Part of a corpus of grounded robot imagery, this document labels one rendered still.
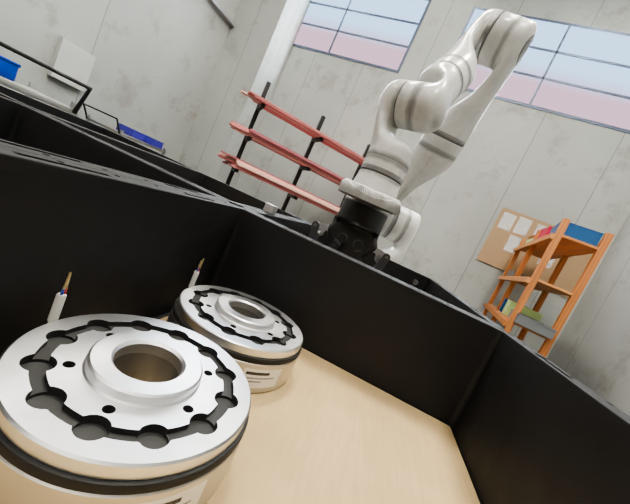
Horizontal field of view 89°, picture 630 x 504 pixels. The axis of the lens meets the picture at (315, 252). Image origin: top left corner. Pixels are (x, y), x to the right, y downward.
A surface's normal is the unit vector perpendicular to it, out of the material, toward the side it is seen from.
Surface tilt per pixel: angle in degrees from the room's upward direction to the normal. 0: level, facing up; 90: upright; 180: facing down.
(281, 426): 0
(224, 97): 90
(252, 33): 90
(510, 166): 90
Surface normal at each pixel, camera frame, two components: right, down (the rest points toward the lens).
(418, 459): 0.41, -0.90
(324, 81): -0.34, -0.04
